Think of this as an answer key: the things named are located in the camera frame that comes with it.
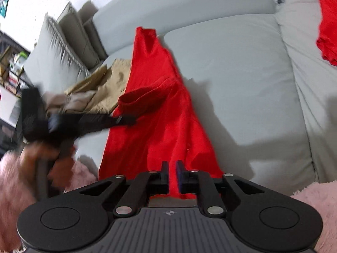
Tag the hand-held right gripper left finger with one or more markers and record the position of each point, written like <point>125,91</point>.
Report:
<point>165,179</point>

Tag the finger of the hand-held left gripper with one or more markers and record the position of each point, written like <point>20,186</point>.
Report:
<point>100,123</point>

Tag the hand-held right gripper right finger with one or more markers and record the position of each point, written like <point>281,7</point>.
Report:
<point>179,176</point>

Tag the red garment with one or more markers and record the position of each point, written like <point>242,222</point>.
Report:
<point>158,126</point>
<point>329,31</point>

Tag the person's left forearm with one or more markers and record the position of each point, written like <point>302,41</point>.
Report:
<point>13,189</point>

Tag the person's left hand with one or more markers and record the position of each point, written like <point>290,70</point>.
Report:
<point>63,171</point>

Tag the white cabinet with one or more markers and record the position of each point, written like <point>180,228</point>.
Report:
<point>10,105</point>

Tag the tan garment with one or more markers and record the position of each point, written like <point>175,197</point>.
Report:
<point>113,84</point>

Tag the person's left leg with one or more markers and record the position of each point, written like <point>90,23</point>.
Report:
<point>84,174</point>

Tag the bookshelf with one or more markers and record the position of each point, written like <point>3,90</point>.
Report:
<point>13,66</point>

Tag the light grey fringed pillow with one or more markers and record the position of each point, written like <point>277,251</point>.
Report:
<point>50,55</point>

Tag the olive pillow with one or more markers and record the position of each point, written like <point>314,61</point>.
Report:
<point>76,34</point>
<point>96,39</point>

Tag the grey sofa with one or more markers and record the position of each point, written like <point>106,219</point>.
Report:
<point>237,84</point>

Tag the wall poster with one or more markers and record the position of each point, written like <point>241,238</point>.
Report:
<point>4,5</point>

